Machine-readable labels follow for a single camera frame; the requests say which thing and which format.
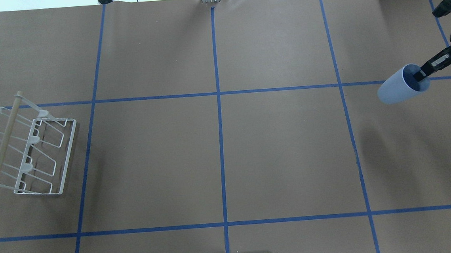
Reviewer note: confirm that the light blue plastic cup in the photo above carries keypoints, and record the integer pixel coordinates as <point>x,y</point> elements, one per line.
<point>402,85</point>

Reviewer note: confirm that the small black sensor box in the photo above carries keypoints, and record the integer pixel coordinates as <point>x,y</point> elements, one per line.
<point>104,2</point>

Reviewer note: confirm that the white wire cup holder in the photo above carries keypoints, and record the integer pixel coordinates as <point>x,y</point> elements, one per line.
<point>35,149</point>

